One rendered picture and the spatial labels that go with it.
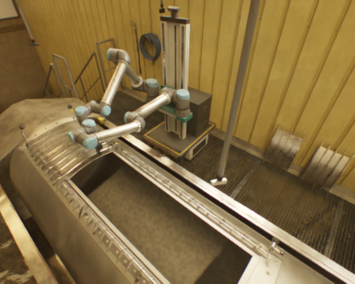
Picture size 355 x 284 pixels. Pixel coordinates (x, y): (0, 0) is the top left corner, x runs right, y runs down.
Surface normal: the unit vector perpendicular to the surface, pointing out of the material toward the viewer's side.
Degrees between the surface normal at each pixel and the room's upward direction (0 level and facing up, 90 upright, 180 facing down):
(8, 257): 0
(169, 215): 52
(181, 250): 28
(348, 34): 90
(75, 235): 43
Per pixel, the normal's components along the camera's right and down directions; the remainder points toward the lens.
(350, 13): -0.65, 0.49
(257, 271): 0.15, -0.85
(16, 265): 0.00, -0.76
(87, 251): -0.46, -0.19
